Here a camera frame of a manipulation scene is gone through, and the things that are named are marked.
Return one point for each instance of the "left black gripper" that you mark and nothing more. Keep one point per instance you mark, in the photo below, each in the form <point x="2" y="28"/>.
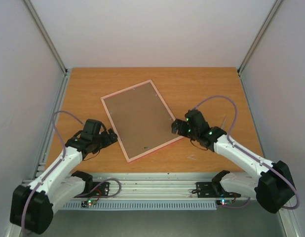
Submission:
<point x="113" y="136"/>

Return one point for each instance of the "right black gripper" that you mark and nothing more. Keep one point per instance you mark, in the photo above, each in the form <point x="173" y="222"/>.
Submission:
<point x="179" y="127"/>

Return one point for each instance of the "pink photo frame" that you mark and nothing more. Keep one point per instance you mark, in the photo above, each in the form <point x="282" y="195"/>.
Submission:
<point x="141" y="119"/>

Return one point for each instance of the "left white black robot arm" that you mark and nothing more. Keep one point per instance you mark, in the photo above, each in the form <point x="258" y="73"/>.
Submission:
<point x="34" y="205"/>

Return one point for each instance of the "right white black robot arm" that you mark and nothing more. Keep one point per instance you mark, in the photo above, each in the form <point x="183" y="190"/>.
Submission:
<point x="270" y="183"/>

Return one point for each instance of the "left controller board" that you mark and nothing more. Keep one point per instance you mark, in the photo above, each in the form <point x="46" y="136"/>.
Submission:
<point x="88" y="203"/>

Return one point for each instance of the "controller board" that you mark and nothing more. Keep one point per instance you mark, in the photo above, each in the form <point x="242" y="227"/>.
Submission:
<point x="88" y="203"/>
<point x="224" y="202"/>

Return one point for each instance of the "right controller board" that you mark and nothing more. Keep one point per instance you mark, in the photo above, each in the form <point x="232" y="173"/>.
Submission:
<point x="224" y="202"/>

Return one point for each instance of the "aluminium front rail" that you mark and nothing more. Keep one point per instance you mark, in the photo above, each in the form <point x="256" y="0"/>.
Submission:
<point x="153" y="186"/>

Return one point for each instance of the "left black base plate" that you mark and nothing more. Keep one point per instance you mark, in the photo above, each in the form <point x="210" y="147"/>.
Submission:
<point x="102" y="189"/>

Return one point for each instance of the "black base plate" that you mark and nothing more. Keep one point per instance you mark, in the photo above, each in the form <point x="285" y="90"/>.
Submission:
<point x="205" y="190"/>
<point x="102" y="189"/>

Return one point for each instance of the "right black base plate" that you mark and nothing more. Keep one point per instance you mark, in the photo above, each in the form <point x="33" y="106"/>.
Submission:
<point x="205" y="190"/>

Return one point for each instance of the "grey slotted cable duct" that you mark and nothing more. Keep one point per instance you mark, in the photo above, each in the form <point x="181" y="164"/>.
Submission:
<point x="136" y="205"/>

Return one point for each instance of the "left aluminium corner post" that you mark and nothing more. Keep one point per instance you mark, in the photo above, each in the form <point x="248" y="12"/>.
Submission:
<point x="33" y="13"/>

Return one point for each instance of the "aluminium corner post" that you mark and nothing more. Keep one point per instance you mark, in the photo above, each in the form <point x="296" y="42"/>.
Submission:
<point x="33" y="13"/>
<point x="260" y="34"/>

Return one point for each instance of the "right aluminium corner post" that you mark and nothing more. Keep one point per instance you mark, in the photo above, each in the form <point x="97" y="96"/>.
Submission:
<point x="260" y="34"/>

